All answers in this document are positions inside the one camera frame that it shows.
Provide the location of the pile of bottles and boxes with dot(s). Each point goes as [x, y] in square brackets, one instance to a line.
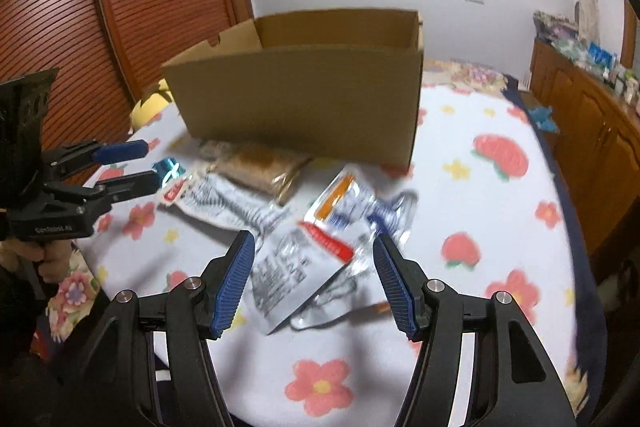
[595, 52]

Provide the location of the slatted wooden wardrobe door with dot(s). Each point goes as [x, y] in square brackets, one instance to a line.
[100, 7]

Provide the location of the wooden cabinet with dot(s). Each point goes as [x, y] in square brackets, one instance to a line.
[590, 132]

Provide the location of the person's left hand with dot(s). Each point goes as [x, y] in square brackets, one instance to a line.
[52, 259]

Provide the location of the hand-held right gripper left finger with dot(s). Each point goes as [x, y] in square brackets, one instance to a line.
[235, 277]

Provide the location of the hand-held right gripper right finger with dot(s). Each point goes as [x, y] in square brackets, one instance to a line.
[395, 282]

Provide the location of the brown cardboard box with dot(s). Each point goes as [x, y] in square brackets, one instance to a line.
[300, 97]

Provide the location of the clear pack of brown crackers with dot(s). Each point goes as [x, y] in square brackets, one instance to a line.
[255, 167]

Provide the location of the yellow plush toy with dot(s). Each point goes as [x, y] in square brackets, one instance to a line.
[150, 107]

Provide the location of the white floral printed blanket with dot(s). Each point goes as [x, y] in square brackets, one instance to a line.
[475, 207]

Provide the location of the white packet with red label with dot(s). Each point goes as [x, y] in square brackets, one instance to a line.
[220, 202]

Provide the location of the person's left forearm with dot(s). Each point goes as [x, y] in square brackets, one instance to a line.
[30, 357]

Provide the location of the white packet with red strip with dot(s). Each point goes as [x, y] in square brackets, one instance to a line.
[285, 272]

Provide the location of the silver packet with orange stripe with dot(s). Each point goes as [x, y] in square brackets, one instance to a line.
[350, 202]

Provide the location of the blue crumpled cloth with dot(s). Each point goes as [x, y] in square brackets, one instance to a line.
[542, 118]

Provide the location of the floral bed sheet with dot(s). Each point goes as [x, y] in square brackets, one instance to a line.
[470, 74]

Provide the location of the shiny blue candy wrapper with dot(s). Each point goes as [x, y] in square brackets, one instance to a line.
[167, 167]

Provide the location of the clear packet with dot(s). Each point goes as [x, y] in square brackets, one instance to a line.
[340, 302]

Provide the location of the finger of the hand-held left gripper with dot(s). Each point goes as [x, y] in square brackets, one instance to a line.
[122, 152]
[127, 187]

